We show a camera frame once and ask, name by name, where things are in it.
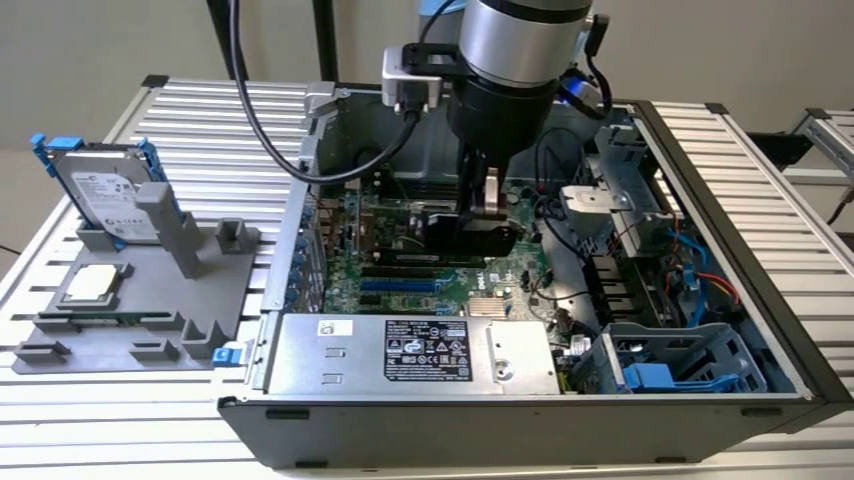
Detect blue plastic disk bracket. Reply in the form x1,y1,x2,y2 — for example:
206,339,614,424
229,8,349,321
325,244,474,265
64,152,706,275
624,362,676,395

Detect blue data wire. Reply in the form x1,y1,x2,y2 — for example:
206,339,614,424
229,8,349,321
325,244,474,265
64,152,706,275
664,227,722,334

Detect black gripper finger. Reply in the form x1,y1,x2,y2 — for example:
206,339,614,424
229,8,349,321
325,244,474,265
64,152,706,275
458,166,521,236

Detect grey plastic disk bay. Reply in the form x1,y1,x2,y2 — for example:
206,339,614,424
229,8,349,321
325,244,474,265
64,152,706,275
586,322,769,396

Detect open black PC case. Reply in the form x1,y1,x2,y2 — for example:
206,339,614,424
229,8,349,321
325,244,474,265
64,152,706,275
217,79,854,471

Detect hard disk in blue carrier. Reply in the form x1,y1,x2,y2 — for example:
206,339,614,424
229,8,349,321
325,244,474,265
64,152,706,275
30,132,168,249

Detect long black expansion slot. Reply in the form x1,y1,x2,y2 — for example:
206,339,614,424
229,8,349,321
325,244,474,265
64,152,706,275
362,266,437,280

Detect green graphics card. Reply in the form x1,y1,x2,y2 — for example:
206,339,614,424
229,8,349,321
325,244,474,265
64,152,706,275
357,198,521,261

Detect blue expansion slot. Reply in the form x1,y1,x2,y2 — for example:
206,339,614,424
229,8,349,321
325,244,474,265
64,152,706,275
361,279,437,295

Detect aluminium side rail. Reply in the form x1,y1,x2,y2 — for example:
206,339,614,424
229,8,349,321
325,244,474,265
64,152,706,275
780,107,854,191

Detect silver CPU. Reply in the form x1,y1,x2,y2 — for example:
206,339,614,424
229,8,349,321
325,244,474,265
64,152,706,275
60,263,130,301

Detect silver camera with black mount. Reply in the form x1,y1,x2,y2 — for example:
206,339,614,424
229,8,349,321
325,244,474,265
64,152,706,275
379,43,462,115

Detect silver chipset heat sink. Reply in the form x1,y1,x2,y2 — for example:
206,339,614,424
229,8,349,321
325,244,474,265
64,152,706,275
466,298,513,319

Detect green motherboard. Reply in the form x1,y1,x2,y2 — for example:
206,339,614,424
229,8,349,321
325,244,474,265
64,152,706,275
318,177,559,321

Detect grey parts rack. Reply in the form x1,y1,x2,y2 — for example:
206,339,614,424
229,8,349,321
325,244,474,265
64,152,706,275
11,182,263,375

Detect RAM stick with white label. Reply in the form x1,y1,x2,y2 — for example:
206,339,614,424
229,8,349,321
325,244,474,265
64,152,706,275
378,252,487,267

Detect silver metal drive cage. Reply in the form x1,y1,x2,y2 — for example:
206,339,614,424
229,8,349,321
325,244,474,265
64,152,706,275
558,124,682,259

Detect green RAM stick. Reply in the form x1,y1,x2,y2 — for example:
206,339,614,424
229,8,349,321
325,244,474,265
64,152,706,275
39,310,179,326

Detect red wire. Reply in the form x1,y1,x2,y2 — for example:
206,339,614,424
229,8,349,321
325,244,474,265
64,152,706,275
693,271,742,306

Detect thick black camera cable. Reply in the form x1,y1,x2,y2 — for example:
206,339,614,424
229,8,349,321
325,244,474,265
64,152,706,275
226,0,426,185

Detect silver power supply unit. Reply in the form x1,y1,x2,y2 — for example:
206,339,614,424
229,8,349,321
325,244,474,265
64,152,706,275
263,313,561,396

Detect small silver wrist camera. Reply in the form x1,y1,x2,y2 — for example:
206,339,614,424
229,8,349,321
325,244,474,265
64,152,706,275
558,69,606,110

